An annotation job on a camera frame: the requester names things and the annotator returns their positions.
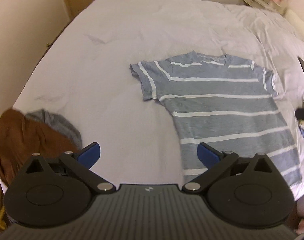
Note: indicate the grey crumpled garment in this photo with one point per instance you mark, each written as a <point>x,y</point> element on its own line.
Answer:
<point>58,123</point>

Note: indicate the grey white striped t-shirt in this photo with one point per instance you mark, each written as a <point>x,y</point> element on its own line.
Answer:
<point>225,101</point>

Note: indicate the white bed duvet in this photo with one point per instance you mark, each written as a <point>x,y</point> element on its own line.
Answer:
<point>86,77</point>

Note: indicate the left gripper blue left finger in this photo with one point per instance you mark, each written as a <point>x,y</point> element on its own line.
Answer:
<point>78,166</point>

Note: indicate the brown crumpled garment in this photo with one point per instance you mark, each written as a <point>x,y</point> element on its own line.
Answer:
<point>20,137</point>

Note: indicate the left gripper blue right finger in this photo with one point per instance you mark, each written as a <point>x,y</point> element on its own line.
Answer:
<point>217,163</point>

